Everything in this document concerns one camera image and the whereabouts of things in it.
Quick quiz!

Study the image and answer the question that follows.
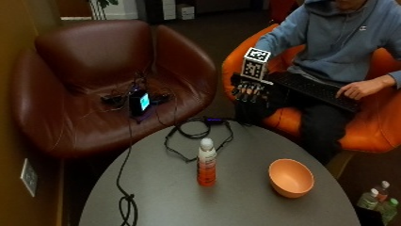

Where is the white cabinet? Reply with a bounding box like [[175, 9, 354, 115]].
[[160, 0, 179, 21]]

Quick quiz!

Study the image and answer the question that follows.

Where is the green bottle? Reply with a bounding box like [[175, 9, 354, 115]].
[[377, 197, 401, 225]]

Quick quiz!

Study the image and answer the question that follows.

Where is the orange armchair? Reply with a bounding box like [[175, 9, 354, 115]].
[[221, 24, 401, 153]]

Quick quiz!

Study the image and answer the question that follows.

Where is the brown leather armchair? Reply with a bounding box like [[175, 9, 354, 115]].
[[11, 20, 218, 158]]

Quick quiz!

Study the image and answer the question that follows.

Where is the clear bottle white cap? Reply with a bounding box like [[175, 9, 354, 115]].
[[356, 187, 380, 211]]

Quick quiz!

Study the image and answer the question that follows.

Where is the white marker cube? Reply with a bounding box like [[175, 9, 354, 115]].
[[240, 47, 272, 82]]

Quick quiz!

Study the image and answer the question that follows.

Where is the black device with lit screen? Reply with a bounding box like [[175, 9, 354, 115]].
[[128, 89, 152, 117]]

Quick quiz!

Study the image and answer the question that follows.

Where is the black cable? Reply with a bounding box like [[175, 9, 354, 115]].
[[116, 116, 236, 226]]

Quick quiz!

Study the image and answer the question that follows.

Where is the red drink bottle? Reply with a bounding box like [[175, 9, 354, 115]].
[[373, 180, 390, 203]]

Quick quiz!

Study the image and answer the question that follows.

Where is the orange bowl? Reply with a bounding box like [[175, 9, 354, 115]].
[[266, 158, 316, 199]]

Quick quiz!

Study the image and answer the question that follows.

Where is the black keyboard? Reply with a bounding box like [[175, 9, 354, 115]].
[[266, 71, 364, 113]]

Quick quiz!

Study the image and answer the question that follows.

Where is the orange drink bottle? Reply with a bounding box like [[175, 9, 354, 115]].
[[197, 137, 218, 187]]

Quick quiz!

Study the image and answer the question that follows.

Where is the the person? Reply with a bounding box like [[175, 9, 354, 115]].
[[236, 0, 401, 165]]

